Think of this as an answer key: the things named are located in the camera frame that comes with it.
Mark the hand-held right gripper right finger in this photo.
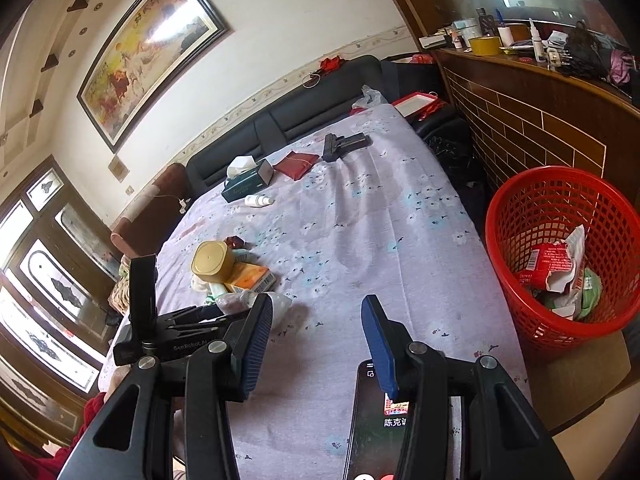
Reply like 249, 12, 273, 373
361, 294, 576, 480

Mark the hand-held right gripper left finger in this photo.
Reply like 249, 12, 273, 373
57, 292, 275, 480

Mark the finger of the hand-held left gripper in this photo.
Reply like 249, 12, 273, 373
167, 314, 251, 335
159, 304, 226, 323

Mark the transparent plastic bag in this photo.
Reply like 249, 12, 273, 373
205, 290, 293, 321

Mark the gold tin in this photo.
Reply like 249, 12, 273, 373
191, 240, 237, 283

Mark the orange cardboard box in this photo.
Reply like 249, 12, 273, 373
224, 264, 277, 295

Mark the black smartphone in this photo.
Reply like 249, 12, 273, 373
342, 359, 463, 480

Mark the red plastic basket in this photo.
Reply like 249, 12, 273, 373
485, 166, 640, 356

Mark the red cardboard carton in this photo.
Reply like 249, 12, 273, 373
517, 242, 573, 288

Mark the white packet red print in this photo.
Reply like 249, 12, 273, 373
545, 225, 588, 318

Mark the person's left forearm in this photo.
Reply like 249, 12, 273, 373
12, 362, 133, 480

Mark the patterned fabric bundle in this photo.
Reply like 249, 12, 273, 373
107, 265, 132, 316

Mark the wooden glass door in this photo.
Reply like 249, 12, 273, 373
0, 155, 126, 443

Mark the brown armchair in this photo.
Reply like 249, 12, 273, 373
110, 162, 193, 261

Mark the green tissue box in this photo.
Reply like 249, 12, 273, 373
221, 156, 275, 204

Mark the red wallet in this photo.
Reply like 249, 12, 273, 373
274, 151, 320, 182

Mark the black plastic bag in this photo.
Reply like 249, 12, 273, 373
425, 132, 488, 186

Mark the black toy gun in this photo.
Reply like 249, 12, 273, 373
321, 131, 372, 163

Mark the framed painting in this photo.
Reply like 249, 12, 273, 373
76, 0, 235, 153

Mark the black leather sofa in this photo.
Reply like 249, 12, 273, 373
186, 54, 471, 201

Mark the red framed white box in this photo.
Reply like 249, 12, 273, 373
392, 91, 448, 121

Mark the clear crumpled plastic bag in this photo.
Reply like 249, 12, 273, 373
351, 85, 388, 111

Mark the black paper bag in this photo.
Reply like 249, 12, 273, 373
380, 55, 441, 106

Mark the wooden cabinet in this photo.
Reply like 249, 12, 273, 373
367, 0, 640, 281

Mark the yellow tape roll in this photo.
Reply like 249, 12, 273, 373
470, 35, 502, 57

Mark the white dropper bottle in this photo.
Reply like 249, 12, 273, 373
527, 17, 546, 63

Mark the black handbag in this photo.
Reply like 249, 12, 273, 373
562, 22, 611, 83

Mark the pink cloth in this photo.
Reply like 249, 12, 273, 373
607, 50, 636, 86

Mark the white charger cable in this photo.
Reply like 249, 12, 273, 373
150, 190, 193, 210

